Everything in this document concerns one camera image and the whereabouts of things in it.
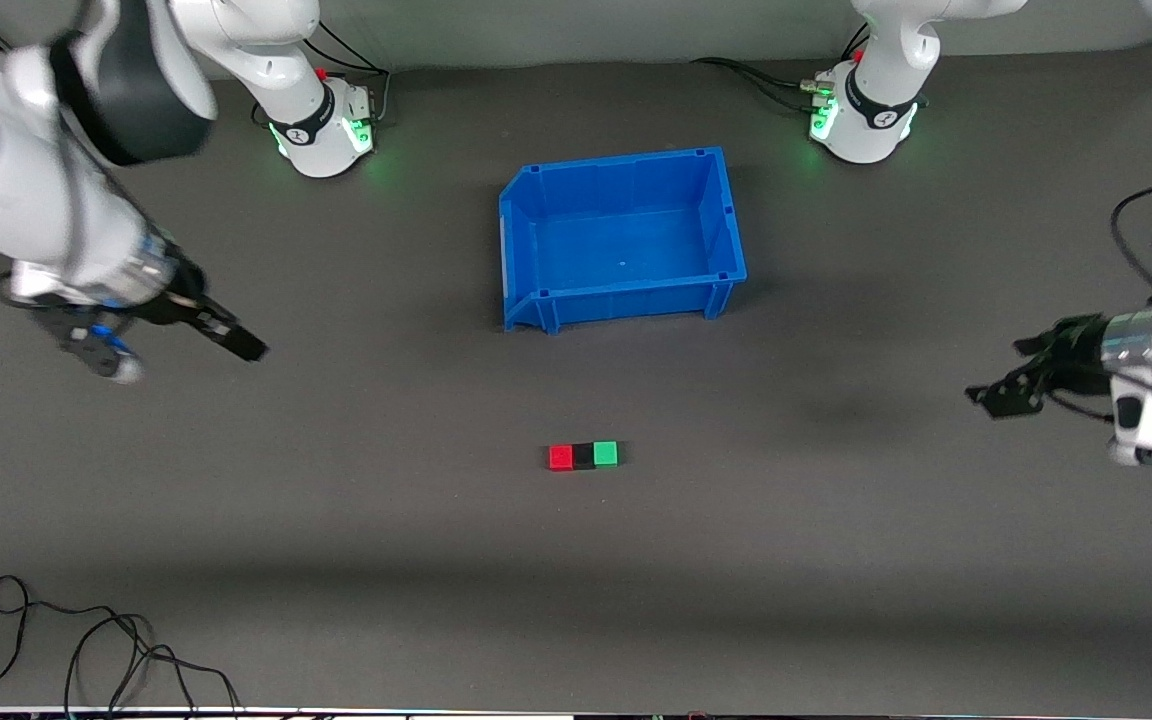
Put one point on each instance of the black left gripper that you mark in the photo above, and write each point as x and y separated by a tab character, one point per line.
1073	347

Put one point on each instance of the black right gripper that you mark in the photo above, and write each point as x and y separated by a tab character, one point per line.
186	302

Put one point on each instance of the small red cube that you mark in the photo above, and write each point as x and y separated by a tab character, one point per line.
561	458

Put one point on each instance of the small black cube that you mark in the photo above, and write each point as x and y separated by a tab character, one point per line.
584	457

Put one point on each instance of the small green cube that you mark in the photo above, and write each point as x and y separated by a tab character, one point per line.
606	453

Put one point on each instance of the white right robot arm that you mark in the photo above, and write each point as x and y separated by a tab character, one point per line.
26	200

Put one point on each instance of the blue plastic storage bin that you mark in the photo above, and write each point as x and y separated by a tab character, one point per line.
626	240

